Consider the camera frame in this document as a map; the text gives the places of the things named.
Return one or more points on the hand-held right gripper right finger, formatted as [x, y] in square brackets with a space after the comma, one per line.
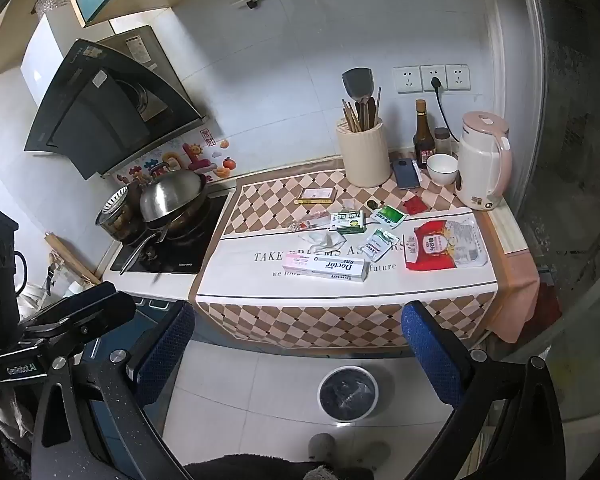
[430, 355]

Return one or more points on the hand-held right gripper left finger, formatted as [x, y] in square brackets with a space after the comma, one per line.
[164, 352]

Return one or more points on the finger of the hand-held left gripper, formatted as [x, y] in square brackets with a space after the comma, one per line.
[70, 305]
[100, 315]

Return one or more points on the white round trash bin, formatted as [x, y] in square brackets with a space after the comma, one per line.
[348, 393]

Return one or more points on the pale green torn sachet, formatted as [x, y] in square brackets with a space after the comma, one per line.
[380, 245]

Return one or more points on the white pink toothpaste box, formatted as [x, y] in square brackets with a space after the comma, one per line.
[325, 267]

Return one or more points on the green white sachet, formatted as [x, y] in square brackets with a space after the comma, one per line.
[389, 216]

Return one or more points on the small red packet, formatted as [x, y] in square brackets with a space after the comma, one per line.
[414, 205]

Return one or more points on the green white medicine box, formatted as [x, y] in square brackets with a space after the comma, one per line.
[347, 221]

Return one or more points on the white tissue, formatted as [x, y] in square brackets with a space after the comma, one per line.
[317, 240]

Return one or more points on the white paper scrap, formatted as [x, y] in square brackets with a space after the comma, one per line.
[351, 205]

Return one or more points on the wooden rolling pin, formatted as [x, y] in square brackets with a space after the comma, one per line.
[72, 259]

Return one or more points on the black induction cooktop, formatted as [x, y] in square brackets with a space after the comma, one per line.
[190, 255]

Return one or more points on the steel pot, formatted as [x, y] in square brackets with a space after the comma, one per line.
[117, 215]

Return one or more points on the red white plastic bag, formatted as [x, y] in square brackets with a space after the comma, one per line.
[442, 247]

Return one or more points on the grey slipper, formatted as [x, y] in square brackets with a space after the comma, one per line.
[372, 452]
[320, 445]

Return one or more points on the checkered pink brown tablecloth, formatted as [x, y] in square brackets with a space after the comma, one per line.
[300, 320]

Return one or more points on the steel wok lid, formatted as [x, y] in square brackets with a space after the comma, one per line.
[172, 192]

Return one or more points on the person's black trouser legs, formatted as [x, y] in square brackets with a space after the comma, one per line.
[260, 470]

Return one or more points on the grey smartphone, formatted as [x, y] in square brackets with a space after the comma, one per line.
[406, 174]

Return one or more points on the black range hood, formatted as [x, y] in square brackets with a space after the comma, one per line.
[85, 120]

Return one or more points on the white bowl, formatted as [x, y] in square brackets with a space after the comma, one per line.
[442, 169]

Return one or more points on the flat yellow box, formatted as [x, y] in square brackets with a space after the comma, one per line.
[314, 196]

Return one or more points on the pink white electric kettle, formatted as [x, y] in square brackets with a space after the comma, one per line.
[480, 160]

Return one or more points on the beige utensil holder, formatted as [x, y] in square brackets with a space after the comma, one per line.
[364, 155]

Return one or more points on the dark sauce bottle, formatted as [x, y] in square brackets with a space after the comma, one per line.
[423, 142]

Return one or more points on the small brown lid jar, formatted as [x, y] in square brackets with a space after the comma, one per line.
[443, 142]

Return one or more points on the sliding glass door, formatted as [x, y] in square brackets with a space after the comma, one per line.
[570, 160]

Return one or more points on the bundle of wooden chopsticks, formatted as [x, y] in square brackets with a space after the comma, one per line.
[352, 117]

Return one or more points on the black spatula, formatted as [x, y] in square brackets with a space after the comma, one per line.
[358, 82]

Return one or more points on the colourful wall stickers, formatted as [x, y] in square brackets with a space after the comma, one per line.
[192, 157]

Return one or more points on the white wall outlet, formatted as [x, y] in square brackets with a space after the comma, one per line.
[427, 71]
[406, 79]
[458, 76]

